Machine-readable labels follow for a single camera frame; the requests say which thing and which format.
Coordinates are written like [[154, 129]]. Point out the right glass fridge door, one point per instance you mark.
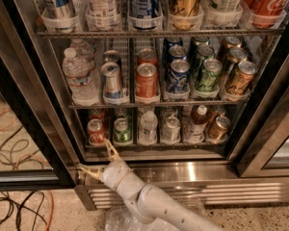
[[264, 146]]

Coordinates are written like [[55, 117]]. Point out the green can front middle shelf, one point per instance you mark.
[[208, 75]]

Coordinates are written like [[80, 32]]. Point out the glass fridge door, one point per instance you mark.
[[32, 83], [264, 146]]

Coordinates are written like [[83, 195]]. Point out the rear water bottle middle shelf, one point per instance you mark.
[[83, 49]]

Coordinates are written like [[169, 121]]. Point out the steel fridge base grille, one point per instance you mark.
[[212, 183]]

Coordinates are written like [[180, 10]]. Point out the clear plastic bag on floor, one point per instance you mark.
[[118, 220]]

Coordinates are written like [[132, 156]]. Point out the brown tea bottle white cap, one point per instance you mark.
[[193, 132]]

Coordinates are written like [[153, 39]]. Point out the orange soda can rear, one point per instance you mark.
[[147, 56]]

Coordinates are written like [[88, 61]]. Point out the front water bottle middle shelf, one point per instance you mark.
[[79, 78]]

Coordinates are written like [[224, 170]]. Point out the large red coke bottle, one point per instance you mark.
[[265, 13]]

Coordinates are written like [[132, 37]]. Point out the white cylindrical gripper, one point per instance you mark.
[[114, 173]]

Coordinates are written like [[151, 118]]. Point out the silver can bottom shelf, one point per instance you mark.
[[170, 133]]

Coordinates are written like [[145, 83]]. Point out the silver blue energy can front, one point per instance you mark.
[[111, 76]]

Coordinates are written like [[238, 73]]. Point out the blue tall can top shelf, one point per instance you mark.
[[143, 13]]

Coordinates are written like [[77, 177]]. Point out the red coke can front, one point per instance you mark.
[[97, 132]]

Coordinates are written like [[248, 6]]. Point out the orange soda can front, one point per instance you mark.
[[146, 80]]

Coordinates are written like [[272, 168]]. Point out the blue pepsi can front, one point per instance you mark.
[[177, 77]]

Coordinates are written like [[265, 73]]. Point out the left glass fridge door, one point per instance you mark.
[[32, 83]]

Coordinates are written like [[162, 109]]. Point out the gold can front middle shelf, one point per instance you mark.
[[240, 78]]

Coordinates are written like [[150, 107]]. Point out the red coke can behind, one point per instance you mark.
[[96, 114]]

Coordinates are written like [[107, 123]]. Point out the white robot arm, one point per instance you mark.
[[137, 189]]

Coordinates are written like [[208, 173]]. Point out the copper can bottom shelf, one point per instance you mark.
[[218, 129]]

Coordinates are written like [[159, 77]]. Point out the small water bottle bottom shelf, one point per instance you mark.
[[148, 128]]

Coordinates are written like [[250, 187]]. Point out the orange soda can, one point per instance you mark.
[[147, 56], [146, 80]]

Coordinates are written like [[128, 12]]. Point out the red coke can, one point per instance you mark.
[[96, 114], [97, 132]]

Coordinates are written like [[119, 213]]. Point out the gold tall can top shelf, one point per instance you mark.
[[183, 11]]

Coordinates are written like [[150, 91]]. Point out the green soda can bottom shelf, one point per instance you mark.
[[122, 131]]

